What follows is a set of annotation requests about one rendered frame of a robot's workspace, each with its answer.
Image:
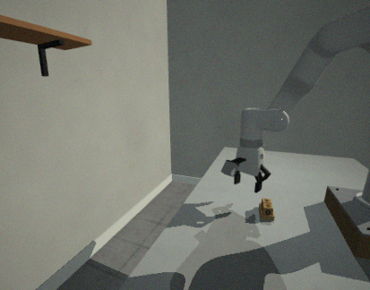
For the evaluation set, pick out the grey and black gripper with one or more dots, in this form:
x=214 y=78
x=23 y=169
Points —
x=254 y=162

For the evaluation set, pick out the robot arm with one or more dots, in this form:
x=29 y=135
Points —
x=344 y=33

